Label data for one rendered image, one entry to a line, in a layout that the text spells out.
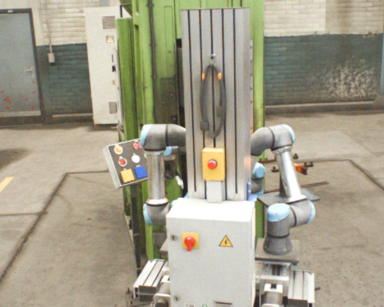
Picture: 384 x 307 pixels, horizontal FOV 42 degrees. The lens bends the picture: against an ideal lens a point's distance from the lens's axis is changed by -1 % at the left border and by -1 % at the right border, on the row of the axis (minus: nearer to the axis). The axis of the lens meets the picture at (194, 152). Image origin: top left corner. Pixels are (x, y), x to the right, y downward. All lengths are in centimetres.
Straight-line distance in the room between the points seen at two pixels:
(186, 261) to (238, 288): 24
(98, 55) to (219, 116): 685
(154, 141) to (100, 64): 633
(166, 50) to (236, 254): 186
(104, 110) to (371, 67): 507
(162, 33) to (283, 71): 628
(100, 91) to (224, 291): 703
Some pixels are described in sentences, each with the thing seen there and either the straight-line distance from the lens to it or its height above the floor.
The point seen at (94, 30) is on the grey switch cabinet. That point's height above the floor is 173.
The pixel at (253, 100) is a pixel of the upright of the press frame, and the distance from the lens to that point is 372.
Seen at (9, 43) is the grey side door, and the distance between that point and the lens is 980.
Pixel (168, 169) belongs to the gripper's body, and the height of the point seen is 108.
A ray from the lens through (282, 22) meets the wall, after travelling 952.
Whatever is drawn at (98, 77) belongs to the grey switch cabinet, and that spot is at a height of 94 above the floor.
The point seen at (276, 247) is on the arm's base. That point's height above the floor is 86.
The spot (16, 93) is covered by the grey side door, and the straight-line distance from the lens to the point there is 988.
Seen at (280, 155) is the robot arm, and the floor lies 127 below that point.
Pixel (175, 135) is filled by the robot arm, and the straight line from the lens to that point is 252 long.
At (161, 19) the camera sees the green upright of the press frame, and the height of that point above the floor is 196.
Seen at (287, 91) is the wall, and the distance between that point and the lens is 967.
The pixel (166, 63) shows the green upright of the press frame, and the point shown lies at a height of 167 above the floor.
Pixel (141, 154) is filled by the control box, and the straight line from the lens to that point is 332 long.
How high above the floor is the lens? 203
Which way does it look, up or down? 16 degrees down
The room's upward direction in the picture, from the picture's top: 2 degrees counter-clockwise
